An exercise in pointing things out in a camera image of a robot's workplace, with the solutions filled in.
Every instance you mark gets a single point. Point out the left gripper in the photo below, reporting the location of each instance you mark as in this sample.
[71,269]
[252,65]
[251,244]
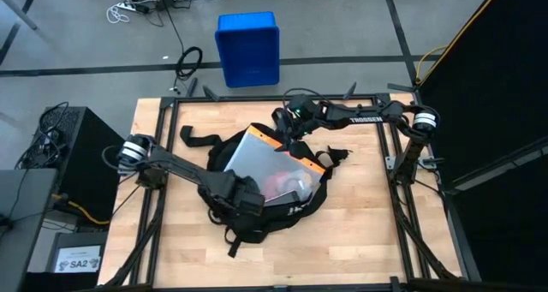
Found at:
[250,198]

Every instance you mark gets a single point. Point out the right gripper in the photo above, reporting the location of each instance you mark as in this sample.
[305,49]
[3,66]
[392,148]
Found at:
[299,118]

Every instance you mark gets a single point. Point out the black backpack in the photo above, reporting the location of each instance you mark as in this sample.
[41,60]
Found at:
[257,223]

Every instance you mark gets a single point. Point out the mesh zip pouch orange trim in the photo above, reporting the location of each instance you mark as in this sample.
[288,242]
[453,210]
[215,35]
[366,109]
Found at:
[265,159]

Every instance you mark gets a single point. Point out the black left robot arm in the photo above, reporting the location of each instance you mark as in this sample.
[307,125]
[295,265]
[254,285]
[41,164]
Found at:
[184,170]

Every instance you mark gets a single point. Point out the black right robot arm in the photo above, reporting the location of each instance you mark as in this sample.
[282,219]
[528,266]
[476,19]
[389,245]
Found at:
[377,120]

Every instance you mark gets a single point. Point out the blue plastic bin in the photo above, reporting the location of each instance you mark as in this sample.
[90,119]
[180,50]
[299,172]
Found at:
[248,48]

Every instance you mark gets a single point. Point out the black computer tower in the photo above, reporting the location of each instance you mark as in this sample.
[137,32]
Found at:
[85,155]

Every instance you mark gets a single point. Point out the black case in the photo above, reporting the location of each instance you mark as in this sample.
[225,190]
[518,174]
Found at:
[77,238]

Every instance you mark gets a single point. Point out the white SA2 label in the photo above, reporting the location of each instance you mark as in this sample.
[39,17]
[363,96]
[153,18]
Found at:
[79,264]

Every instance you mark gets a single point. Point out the black backdrop panel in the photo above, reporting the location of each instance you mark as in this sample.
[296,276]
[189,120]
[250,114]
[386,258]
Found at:
[492,69]

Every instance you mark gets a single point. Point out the white power strip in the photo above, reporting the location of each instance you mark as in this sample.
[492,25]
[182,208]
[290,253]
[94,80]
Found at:
[128,6]

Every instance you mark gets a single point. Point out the black metal beam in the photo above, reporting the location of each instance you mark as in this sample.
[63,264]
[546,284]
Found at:
[526,153]

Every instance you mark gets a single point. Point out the grey desk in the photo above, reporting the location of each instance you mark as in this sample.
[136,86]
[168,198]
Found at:
[21,223]

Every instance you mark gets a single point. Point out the grey metal leg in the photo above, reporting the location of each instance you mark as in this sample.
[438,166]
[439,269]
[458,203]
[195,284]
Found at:
[19,10]

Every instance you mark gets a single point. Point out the black metal table frame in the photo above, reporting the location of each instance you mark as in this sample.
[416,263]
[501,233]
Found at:
[214,98]

